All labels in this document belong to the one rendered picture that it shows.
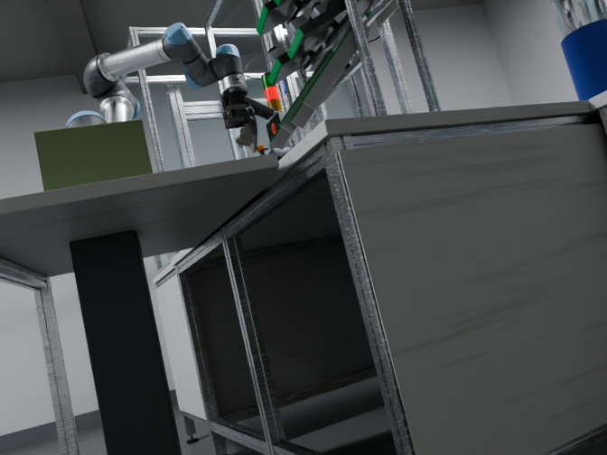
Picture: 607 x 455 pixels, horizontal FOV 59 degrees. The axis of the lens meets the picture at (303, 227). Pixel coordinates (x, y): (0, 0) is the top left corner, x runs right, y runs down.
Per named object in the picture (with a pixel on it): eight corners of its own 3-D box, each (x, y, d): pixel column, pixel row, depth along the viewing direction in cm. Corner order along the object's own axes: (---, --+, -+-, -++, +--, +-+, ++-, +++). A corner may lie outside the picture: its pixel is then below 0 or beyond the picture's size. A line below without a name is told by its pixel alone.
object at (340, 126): (327, 134, 97) (323, 119, 97) (172, 266, 230) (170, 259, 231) (740, 98, 159) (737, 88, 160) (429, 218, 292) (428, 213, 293)
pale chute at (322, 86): (316, 110, 130) (301, 100, 129) (303, 130, 142) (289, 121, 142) (370, 28, 138) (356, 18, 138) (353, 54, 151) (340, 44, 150)
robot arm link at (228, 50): (219, 57, 184) (241, 48, 181) (227, 87, 182) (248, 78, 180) (208, 49, 176) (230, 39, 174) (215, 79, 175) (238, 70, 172)
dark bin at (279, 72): (282, 65, 147) (265, 43, 147) (272, 86, 159) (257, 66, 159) (356, 17, 155) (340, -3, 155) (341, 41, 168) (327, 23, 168)
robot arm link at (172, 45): (77, 53, 191) (188, 13, 170) (98, 78, 198) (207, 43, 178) (62, 73, 184) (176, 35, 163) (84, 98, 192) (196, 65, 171)
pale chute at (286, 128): (292, 134, 143) (278, 125, 143) (282, 150, 156) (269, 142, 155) (343, 58, 151) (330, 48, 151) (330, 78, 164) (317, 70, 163)
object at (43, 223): (-111, 233, 93) (-113, 217, 93) (31, 281, 179) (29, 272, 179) (279, 165, 110) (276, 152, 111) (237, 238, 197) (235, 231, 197)
